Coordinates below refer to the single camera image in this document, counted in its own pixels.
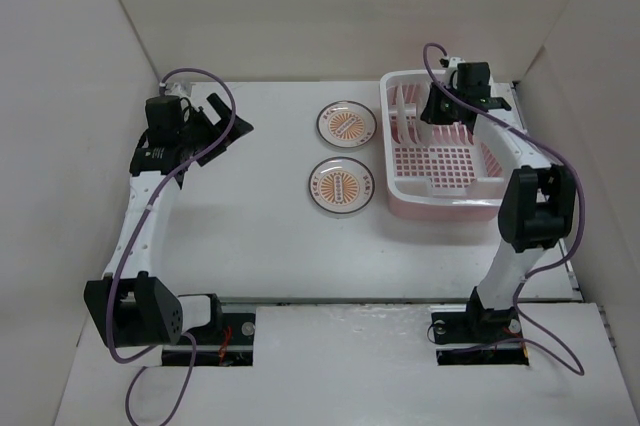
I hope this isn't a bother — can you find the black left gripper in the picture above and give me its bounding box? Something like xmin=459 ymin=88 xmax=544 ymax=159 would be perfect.
xmin=178 ymin=94 xmax=253 ymax=165

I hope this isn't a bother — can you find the white plate grey flower pattern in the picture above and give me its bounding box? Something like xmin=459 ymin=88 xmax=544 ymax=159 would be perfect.
xmin=396 ymin=84 xmax=410 ymax=145

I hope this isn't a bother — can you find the orange sunburst plate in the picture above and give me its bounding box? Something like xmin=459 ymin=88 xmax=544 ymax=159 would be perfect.
xmin=308 ymin=156 xmax=376 ymax=216
xmin=316 ymin=100 xmax=377 ymax=149

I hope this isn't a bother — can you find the orange sunburst plate front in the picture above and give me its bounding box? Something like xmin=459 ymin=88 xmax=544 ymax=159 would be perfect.
xmin=308 ymin=156 xmax=376 ymax=216

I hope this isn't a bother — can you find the white plate green red rim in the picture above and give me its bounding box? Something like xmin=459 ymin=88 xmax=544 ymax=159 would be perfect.
xmin=414 ymin=83 xmax=432 ymax=147

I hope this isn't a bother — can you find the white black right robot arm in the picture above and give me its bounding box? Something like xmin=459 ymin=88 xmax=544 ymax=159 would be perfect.
xmin=420 ymin=57 xmax=576 ymax=345

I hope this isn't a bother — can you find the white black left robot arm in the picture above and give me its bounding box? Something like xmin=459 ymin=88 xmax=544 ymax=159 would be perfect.
xmin=84 ymin=93 xmax=253 ymax=348

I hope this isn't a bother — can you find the pink white dish rack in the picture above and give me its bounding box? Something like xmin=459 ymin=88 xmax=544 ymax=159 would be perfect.
xmin=379 ymin=70 xmax=505 ymax=222

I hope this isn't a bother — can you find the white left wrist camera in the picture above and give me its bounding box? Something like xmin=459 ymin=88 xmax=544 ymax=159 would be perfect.
xmin=159 ymin=80 xmax=193 ymax=98

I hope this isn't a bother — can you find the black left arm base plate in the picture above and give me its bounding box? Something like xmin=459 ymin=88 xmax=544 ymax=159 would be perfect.
xmin=190 ymin=304 xmax=256 ymax=367

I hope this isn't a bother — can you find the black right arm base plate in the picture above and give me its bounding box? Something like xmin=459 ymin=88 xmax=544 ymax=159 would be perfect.
xmin=428 ymin=311 xmax=529 ymax=366

